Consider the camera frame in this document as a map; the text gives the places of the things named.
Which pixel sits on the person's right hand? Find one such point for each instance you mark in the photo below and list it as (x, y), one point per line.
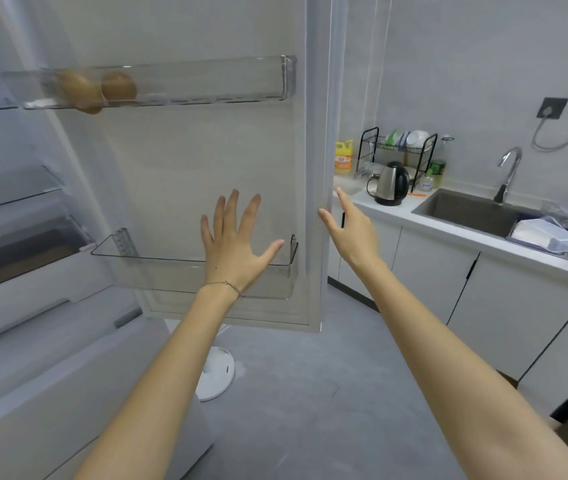
(359, 237)

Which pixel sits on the person's left hand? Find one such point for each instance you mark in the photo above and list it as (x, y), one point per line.
(231, 259)

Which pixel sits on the person's left middle finger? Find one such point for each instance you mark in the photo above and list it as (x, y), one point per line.
(232, 210)

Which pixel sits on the person's right thumb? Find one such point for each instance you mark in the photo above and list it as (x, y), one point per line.
(329, 222)

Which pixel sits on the person's left thumb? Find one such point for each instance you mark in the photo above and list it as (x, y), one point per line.
(269, 250)

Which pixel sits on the person's left little finger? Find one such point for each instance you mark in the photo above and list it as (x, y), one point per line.
(207, 232)

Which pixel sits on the person's left forearm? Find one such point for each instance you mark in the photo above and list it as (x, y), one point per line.
(163, 384)

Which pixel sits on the person's right forearm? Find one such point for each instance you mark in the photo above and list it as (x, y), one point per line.
(454, 374)

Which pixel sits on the yellow detergent bottle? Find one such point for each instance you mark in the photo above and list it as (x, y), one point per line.
(343, 159)

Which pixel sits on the short clear door shelf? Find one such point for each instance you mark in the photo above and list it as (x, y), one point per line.
(163, 279)

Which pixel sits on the white fridge door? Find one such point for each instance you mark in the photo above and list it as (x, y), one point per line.
(189, 159)

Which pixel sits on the steel electric kettle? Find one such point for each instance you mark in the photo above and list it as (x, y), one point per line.
(391, 184)

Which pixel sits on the small clear bottle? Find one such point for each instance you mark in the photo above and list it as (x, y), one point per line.
(427, 182)

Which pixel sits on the white bowl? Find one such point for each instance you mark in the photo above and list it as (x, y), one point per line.
(418, 138)

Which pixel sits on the green pump soap bottle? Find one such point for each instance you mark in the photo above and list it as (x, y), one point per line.
(438, 164)

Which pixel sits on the long clear door shelf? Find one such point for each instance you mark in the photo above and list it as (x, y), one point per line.
(204, 82)

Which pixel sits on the white round fan base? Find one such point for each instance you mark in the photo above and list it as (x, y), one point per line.
(218, 374)

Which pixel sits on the grey kitchen sink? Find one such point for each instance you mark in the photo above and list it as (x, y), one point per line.
(474, 214)

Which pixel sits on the brown kiwi fruit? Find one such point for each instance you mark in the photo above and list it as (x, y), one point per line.
(79, 92)
(119, 87)

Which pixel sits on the chrome faucet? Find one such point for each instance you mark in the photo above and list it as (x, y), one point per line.
(510, 167)

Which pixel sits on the white kitchen cabinet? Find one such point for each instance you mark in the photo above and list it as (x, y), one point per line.
(504, 304)

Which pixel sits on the white fridge body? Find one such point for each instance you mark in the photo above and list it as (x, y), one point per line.
(23, 344)

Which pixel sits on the clear plastic lidded container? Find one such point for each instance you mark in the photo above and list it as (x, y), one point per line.
(544, 237)

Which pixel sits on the clear plastic bag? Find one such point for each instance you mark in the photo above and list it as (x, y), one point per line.
(561, 214)

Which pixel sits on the dark wall outlet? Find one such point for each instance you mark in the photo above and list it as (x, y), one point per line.
(552, 108)

